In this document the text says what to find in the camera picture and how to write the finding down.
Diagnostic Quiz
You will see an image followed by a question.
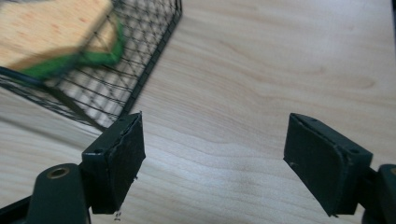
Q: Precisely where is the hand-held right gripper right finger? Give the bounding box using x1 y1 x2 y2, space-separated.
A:
282 112 374 217

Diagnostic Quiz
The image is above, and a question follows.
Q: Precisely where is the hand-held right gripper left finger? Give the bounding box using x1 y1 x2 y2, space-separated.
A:
80 111 147 216

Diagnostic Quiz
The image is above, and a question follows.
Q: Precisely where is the black wire mesh basket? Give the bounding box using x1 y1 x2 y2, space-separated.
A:
0 0 183 132

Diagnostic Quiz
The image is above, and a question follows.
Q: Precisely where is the green and yellow sponge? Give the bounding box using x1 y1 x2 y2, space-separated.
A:
0 0 125 80

